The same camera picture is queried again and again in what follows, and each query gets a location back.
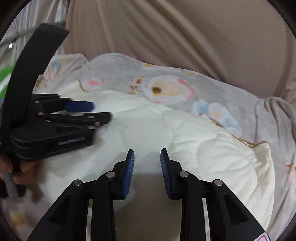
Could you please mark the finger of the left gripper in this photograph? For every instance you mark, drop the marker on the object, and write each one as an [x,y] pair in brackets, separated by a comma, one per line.
[75,106]
[85,119]

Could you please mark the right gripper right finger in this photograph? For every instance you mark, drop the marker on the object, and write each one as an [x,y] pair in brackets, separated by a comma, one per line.
[229,219]

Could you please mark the silver satin curtain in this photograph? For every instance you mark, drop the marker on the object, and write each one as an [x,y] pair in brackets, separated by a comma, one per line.
[26,22]

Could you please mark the grey floral blanket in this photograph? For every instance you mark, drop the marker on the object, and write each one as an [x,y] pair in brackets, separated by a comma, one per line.
[242,114]

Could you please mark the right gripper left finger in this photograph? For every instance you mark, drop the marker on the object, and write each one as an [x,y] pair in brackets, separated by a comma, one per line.
[66,219]

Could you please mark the person's left hand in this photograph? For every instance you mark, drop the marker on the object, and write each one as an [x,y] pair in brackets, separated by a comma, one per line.
[26,175]

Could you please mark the beige curtain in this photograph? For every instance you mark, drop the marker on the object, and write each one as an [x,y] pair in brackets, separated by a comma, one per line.
[247,44]

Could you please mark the cream quilted jacket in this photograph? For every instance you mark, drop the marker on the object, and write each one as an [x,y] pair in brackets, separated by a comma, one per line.
[203,148]

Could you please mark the green pillow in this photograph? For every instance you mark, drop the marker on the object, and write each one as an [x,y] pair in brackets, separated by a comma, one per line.
[5,74]

